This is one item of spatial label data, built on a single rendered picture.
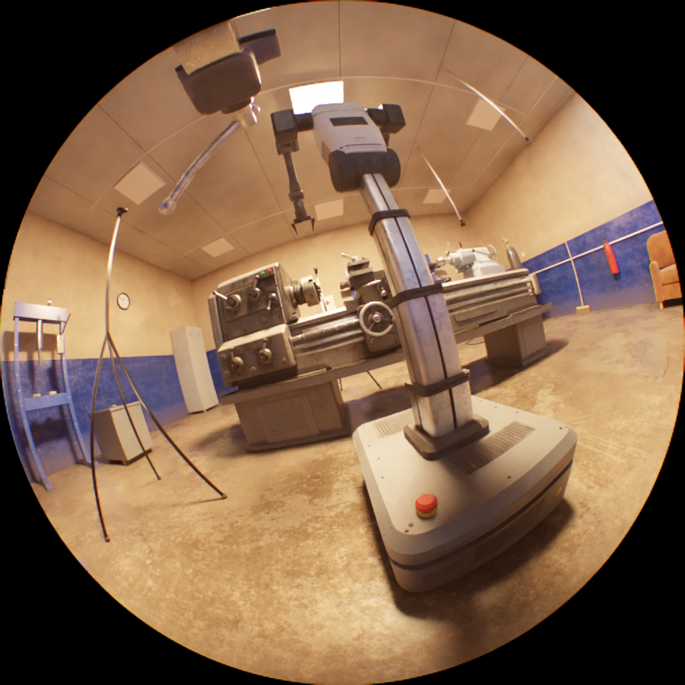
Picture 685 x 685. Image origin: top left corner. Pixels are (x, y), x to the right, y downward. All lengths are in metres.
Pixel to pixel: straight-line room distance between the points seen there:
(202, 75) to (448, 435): 0.78
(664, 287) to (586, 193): 2.06
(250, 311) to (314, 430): 0.95
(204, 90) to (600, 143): 4.79
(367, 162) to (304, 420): 1.45
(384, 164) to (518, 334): 1.74
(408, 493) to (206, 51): 0.74
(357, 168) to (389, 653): 1.19
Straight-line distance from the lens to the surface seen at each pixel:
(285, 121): 0.96
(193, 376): 4.77
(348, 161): 0.72
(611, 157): 4.73
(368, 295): 1.34
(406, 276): 0.55
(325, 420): 1.49
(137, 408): 2.69
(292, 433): 1.57
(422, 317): 0.53
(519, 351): 2.12
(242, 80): 0.33
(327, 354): 1.48
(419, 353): 0.52
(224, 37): 0.33
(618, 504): 0.83
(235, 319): 1.65
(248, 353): 1.44
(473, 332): 1.58
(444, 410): 0.56
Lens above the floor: 0.59
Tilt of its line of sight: 1 degrees up
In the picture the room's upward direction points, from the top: 15 degrees counter-clockwise
